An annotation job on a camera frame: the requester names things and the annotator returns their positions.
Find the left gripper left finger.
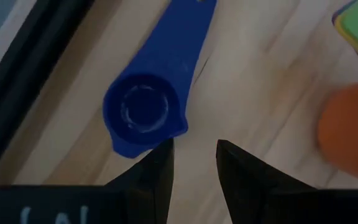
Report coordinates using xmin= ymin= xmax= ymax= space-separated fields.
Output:
xmin=0 ymin=138 xmax=175 ymax=224

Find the dark blue measuring cup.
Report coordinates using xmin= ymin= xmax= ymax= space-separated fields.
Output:
xmin=102 ymin=0 xmax=219 ymax=159

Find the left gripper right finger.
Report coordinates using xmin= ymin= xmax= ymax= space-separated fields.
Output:
xmin=216 ymin=139 xmax=358 ymax=224

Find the black aluminium table frame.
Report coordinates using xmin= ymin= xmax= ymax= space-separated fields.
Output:
xmin=0 ymin=0 xmax=96 ymax=187

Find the yellow measuring cup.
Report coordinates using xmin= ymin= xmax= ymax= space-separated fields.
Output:
xmin=333 ymin=12 xmax=358 ymax=77

